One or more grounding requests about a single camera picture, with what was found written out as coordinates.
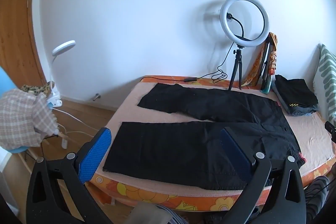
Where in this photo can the black tripod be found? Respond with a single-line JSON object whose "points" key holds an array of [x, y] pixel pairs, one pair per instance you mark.
{"points": [[237, 64]]}

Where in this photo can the white desk lamp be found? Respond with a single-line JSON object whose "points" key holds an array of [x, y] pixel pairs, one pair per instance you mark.
{"points": [[63, 46]]}

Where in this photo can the leopard print cloth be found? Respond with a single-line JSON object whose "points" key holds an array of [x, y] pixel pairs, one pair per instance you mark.
{"points": [[34, 88]]}

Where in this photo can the black pants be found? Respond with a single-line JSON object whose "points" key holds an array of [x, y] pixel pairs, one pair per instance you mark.
{"points": [[183, 150]]}

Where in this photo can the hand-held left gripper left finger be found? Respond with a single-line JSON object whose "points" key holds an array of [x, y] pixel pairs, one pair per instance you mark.
{"points": [[95, 153]]}

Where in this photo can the beige plaid cloth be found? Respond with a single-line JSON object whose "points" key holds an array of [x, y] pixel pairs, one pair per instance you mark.
{"points": [[21, 119]]}

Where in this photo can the orange scarf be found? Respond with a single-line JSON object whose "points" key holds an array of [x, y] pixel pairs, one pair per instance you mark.
{"points": [[258, 64]]}

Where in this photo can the green patterned pillow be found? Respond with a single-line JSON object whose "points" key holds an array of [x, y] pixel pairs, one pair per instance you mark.
{"points": [[325, 71]]}

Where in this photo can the blue chair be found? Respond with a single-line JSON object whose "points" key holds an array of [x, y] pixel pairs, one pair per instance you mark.
{"points": [[5, 77]]}

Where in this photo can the orange floral bed mattress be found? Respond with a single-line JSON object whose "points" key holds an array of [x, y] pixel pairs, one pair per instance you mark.
{"points": [[147, 193]]}

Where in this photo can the metal door stopper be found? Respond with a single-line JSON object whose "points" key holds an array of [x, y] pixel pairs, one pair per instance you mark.
{"points": [[96, 96]]}

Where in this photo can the wooden door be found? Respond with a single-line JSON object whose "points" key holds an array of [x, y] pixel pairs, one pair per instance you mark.
{"points": [[15, 29]]}

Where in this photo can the black folded garment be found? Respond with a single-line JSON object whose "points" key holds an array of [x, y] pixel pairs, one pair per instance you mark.
{"points": [[294, 92]]}

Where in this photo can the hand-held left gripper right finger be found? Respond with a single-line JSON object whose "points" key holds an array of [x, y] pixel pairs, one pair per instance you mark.
{"points": [[236, 155]]}

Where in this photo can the person's leg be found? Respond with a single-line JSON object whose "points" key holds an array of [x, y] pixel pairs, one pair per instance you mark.
{"points": [[315, 195], [152, 213]]}

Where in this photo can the grey folded jeans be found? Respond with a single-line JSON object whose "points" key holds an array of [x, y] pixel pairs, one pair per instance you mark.
{"points": [[299, 110]]}

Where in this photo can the black leaning board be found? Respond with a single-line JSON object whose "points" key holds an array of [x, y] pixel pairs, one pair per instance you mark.
{"points": [[266, 64]]}

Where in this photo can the beige blanket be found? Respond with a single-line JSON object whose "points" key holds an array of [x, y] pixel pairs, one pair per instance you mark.
{"points": [[309, 129]]}

